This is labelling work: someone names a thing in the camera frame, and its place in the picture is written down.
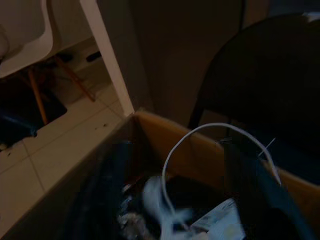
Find black chair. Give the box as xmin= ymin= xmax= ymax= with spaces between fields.
xmin=188 ymin=13 xmax=320 ymax=186

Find printed paper trash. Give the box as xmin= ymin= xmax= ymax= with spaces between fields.
xmin=194 ymin=197 xmax=247 ymax=240

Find white table leg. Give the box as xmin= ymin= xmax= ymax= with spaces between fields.
xmin=79 ymin=0 xmax=136 ymax=118

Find white crumpled trash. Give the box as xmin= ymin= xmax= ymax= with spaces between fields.
xmin=143 ymin=174 xmax=193 ymax=240

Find white shell chair wooden legs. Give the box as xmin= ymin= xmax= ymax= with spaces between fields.
xmin=0 ymin=0 xmax=97 ymax=126

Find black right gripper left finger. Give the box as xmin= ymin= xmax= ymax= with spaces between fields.
xmin=69 ymin=141 xmax=141 ymax=240

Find white cable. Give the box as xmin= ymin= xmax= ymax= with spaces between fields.
xmin=161 ymin=122 xmax=283 ymax=231

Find dark blue bag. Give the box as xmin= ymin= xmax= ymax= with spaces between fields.
xmin=0 ymin=109 xmax=38 ymax=146

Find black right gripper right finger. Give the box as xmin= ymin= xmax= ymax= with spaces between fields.
xmin=216 ymin=136 xmax=319 ymax=240

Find brown cardboard box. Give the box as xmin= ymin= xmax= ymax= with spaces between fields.
xmin=0 ymin=109 xmax=320 ymax=240

